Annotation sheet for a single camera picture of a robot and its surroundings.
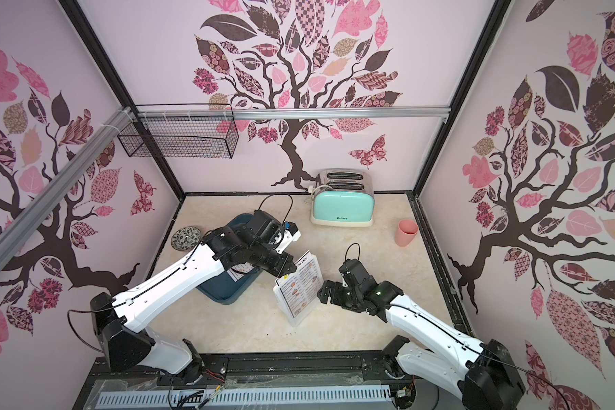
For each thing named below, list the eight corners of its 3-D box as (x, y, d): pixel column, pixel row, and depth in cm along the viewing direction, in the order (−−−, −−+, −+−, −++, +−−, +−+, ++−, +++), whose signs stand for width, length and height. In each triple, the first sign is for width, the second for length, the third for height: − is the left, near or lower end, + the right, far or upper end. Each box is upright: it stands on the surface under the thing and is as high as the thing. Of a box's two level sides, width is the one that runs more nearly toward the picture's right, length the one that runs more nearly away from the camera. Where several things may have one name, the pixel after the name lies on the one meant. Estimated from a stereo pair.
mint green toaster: (311, 229, 110) (311, 200, 96) (312, 197, 122) (311, 168, 109) (369, 229, 110) (377, 200, 96) (364, 197, 122) (370, 168, 109)
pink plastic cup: (394, 248, 103) (400, 234, 96) (390, 233, 108) (396, 219, 100) (413, 248, 103) (420, 234, 96) (408, 233, 108) (415, 219, 100)
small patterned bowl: (174, 251, 102) (168, 243, 98) (181, 234, 108) (176, 226, 104) (199, 251, 102) (194, 243, 98) (205, 234, 108) (200, 226, 104)
